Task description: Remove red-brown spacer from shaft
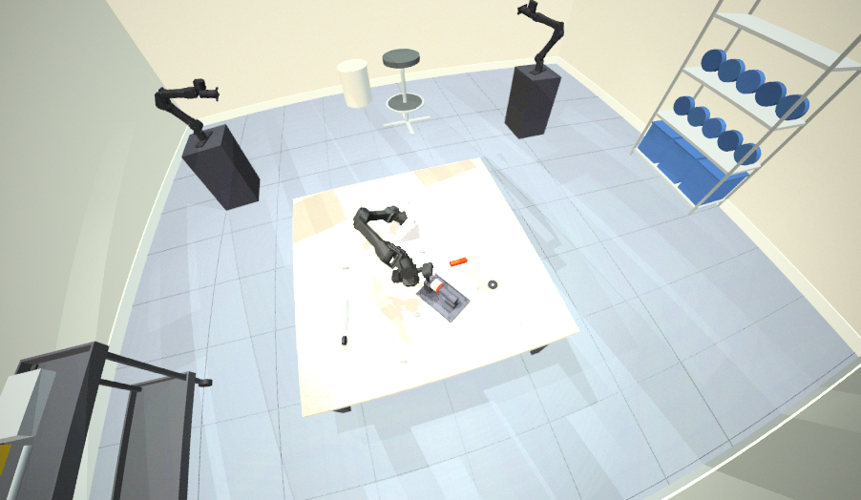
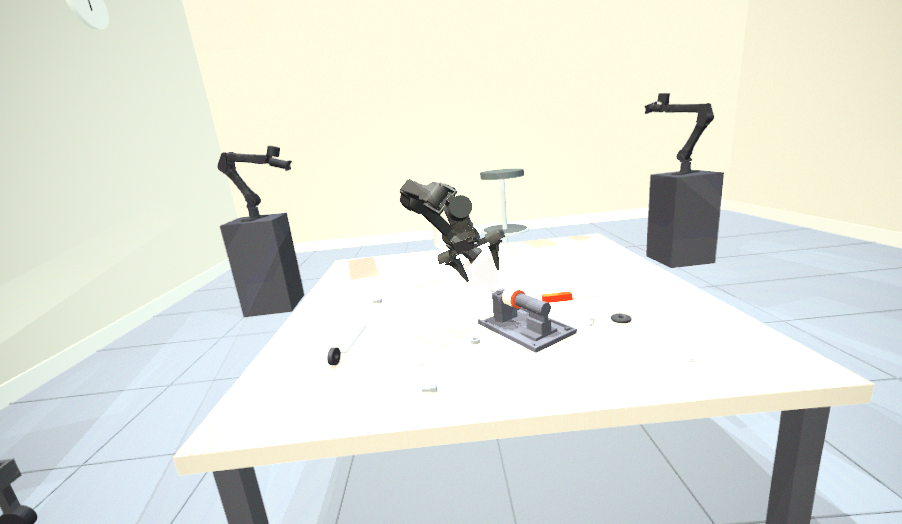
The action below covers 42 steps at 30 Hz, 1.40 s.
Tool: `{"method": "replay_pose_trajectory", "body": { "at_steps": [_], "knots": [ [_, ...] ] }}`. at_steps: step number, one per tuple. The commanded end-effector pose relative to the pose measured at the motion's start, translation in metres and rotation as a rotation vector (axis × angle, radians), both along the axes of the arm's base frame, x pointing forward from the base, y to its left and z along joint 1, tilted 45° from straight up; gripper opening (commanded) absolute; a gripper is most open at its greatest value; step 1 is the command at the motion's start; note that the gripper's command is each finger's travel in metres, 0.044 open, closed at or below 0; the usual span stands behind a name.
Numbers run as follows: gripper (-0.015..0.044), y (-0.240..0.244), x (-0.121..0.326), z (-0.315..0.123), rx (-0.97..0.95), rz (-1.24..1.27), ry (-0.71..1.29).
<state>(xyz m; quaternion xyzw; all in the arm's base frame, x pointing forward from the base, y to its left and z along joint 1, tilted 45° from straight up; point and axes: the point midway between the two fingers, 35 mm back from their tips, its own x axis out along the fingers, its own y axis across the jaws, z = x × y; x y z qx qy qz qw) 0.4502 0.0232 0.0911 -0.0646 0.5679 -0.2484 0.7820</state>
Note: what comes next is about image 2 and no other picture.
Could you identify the red-brown ring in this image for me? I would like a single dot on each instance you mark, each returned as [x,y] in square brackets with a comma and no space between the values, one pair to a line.
[513,298]

